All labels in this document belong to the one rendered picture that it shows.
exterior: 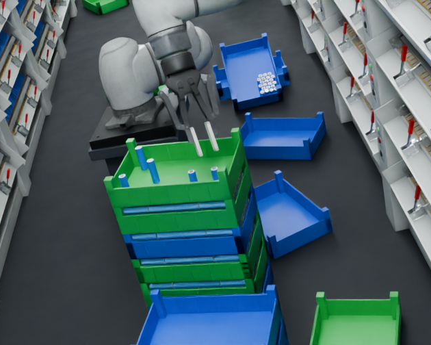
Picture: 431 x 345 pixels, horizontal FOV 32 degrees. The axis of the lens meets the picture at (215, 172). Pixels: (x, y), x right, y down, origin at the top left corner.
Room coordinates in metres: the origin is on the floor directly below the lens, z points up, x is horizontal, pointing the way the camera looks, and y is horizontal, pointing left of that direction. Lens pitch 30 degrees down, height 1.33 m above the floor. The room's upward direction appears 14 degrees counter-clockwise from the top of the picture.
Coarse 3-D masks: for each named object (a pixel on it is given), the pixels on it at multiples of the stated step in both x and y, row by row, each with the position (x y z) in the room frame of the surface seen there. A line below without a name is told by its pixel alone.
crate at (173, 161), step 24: (168, 144) 1.71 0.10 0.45; (192, 144) 1.69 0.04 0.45; (240, 144) 1.62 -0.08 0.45; (120, 168) 1.65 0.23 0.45; (168, 168) 1.67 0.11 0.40; (192, 168) 1.64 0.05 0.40; (240, 168) 1.58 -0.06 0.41; (120, 192) 1.55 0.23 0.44; (144, 192) 1.53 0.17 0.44; (168, 192) 1.51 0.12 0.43; (192, 192) 1.49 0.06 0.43; (216, 192) 1.47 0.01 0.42
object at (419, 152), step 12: (384, 108) 1.70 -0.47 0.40; (396, 108) 1.69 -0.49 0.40; (384, 120) 1.70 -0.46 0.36; (396, 120) 1.69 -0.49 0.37; (408, 120) 1.64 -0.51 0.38; (396, 132) 1.64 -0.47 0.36; (408, 132) 1.52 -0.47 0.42; (420, 132) 1.58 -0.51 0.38; (396, 144) 1.59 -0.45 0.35; (408, 144) 1.52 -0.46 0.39; (420, 144) 1.52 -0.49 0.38; (408, 156) 1.51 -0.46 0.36; (420, 156) 1.49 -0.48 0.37; (420, 168) 1.45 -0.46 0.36; (420, 180) 1.41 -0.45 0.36
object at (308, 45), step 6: (300, 0) 3.10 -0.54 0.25; (306, 0) 3.10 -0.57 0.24; (300, 6) 3.10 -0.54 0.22; (300, 18) 3.13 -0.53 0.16; (300, 24) 3.16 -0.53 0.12; (306, 30) 3.10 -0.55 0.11; (306, 36) 3.10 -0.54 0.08; (306, 42) 3.10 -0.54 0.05; (312, 42) 3.10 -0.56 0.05; (306, 48) 3.10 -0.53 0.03; (312, 48) 3.10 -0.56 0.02
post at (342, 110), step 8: (328, 0) 2.40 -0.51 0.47; (328, 8) 2.40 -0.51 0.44; (336, 8) 2.40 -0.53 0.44; (328, 16) 2.40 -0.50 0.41; (328, 40) 2.41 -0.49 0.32; (336, 48) 2.40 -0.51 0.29; (336, 56) 2.40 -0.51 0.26; (336, 64) 2.40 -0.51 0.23; (336, 88) 2.41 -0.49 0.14; (336, 96) 2.43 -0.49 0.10; (336, 104) 2.46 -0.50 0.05; (344, 104) 2.40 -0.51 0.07; (336, 112) 2.50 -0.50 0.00; (344, 112) 2.40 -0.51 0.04; (344, 120) 2.40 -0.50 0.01
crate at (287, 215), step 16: (256, 192) 2.03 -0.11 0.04; (272, 192) 2.05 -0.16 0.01; (288, 192) 2.02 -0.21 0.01; (272, 208) 1.97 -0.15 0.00; (288, 208) 1.95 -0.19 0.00; (304, 208) 1.93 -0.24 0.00; (320, 208) 1.83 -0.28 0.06; (272, 224) 1.89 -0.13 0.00; (288, 224) 1.87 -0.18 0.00; (304, 224) 1.85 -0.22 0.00; (320, 224) 1.77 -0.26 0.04; (272, 240) 1.72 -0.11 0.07; (288, 240) 1.74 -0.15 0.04; (304, 240) 1.75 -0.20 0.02; (272, 256) 1.73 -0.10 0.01
